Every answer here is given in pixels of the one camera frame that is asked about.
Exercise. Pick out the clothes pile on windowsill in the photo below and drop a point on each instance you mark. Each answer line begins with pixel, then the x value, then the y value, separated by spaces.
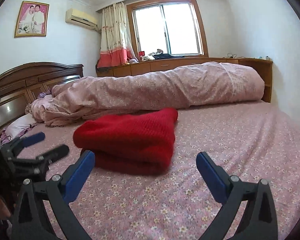
pixel 159 55

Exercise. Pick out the rolled pink floral duvet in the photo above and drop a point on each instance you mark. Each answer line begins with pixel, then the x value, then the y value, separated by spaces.
pixel 89 97

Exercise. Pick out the wooden window frame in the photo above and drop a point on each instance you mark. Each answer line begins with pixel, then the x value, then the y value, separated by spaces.
pixel 174 26

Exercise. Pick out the framed wedding photo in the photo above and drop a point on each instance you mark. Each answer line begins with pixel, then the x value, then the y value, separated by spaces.
pixel 32 20

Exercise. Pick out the white wall air conditioner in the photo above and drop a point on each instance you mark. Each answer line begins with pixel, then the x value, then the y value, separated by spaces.
pixel 80 18

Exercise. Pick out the dark wooden headboard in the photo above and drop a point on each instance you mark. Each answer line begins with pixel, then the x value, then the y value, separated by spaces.
pixel 21 85

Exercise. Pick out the red knitted sweater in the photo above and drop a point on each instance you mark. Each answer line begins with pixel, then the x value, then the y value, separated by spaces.
pixel 132 144

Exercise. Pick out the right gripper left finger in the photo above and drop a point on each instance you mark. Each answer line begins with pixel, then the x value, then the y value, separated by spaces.
pixel 75 176

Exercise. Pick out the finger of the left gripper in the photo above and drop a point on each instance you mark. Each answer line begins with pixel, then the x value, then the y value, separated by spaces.
pixel 13 148
pixel 44 160

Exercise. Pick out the cream and red curtain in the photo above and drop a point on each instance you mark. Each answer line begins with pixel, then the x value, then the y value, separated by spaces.
pixel 116 48

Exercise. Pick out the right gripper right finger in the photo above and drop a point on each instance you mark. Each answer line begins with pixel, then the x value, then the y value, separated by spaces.
pixel 215 177

